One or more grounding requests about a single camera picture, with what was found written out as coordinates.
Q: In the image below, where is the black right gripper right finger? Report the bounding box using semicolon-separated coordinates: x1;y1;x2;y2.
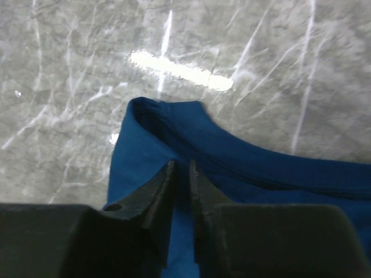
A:
190;162;362;277

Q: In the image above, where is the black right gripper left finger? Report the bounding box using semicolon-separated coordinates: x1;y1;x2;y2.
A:
1;161;176;277

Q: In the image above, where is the blue t-shirt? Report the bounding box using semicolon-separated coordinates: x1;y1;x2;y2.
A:
107;97;370;277

